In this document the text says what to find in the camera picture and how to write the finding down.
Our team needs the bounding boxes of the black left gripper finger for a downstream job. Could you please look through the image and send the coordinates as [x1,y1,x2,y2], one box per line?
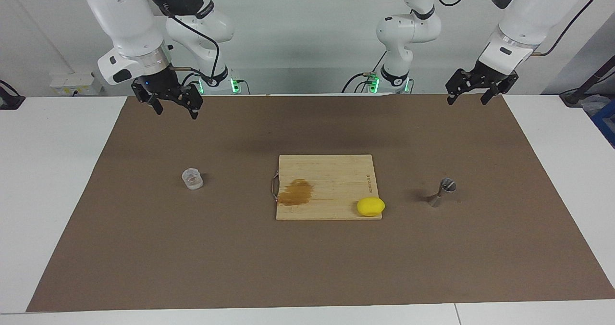
[445,69,474,106]
[481,72,519,106]

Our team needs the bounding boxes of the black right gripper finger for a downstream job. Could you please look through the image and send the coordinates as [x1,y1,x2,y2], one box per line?
[178,84,204,120]
[132,81,163,115]

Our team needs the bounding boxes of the small clear glass cup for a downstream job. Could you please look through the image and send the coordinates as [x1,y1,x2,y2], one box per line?
[182,168,204,191]

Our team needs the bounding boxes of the steel cocktail jigger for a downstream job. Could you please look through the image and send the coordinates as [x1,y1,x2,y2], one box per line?
[428,178,457,208]

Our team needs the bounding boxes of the black stand with pole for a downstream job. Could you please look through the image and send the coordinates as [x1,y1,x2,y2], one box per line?
[560,56,615,107]

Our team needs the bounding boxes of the yellow lemon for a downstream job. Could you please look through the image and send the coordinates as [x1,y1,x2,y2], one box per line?
[357,197,386,217]

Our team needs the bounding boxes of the wooden cutting board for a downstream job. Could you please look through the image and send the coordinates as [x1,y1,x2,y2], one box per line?
[271,154,383,221]

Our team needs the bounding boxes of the brown paper table mat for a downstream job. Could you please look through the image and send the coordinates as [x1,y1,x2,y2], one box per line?
[26,94,615,313]

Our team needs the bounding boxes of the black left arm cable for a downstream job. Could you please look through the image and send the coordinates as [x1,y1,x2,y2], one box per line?
[430,0,600,56]

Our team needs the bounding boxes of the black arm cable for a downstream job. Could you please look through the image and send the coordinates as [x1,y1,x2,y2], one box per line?
[430,0,600,56]
[142,0,221,88]

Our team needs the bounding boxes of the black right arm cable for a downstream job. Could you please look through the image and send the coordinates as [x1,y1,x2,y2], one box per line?
[142,0,221,88]

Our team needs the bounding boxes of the white wall power socket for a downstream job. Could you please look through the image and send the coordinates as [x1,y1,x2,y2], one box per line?
[49,73,104,96]

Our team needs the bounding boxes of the black base power cable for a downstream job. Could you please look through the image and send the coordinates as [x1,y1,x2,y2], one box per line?
[341,51,387,94]

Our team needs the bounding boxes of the black clamp mount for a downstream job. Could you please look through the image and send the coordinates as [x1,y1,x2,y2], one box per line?
[0,80,25,110]

